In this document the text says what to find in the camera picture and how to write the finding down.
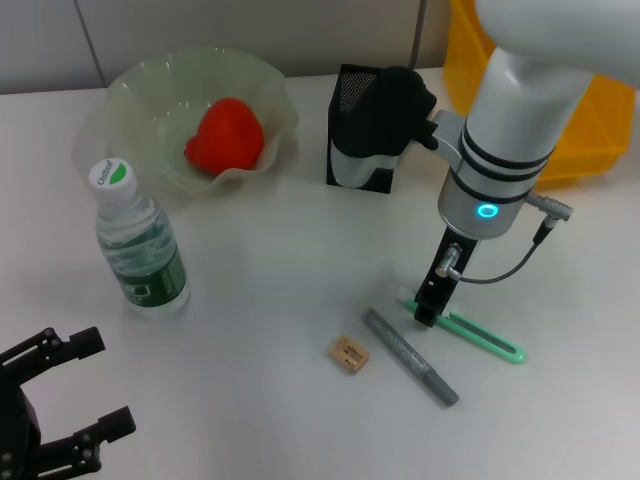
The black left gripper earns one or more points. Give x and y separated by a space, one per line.
17 430

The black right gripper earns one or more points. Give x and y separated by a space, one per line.
445 280

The mint green utility knife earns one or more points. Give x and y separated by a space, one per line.
480 337

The clear green-label water bottle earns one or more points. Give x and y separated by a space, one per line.
145 270

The red-orange fruit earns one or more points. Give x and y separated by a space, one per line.
230 135

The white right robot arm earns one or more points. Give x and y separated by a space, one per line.
520 110

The grey marker pen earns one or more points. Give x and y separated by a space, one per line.
407 355

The beige eraser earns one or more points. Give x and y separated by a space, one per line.
349 355

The black mesh pen holder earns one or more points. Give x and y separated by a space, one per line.
350 87

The pale green glass fruit bowl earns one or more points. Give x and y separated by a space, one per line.
240 75

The yellow plastic bin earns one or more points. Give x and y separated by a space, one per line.
600 130

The right wrist camera housing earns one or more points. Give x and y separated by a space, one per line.
390 110

